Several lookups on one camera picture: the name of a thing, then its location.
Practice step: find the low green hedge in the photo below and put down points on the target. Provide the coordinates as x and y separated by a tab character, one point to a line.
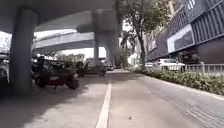
195	80

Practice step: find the pale railing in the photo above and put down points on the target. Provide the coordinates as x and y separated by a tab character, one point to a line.
208	69

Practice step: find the thick concrete pillar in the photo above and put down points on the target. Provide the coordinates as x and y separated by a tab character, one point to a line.
21	50

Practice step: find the white car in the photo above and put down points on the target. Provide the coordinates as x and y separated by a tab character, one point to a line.
168	63

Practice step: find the concrete overpass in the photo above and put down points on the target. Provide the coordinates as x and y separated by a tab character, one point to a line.
66	13

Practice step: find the dark car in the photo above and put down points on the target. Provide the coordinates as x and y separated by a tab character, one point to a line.
94	68

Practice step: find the tree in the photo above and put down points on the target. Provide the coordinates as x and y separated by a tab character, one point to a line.
144	20

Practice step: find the grey paved path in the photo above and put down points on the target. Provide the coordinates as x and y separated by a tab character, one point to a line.
136	100

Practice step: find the dark red motorcycle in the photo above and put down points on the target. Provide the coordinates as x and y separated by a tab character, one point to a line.
56	78

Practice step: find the dark building with signboards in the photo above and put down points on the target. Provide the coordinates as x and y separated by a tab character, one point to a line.
203	30

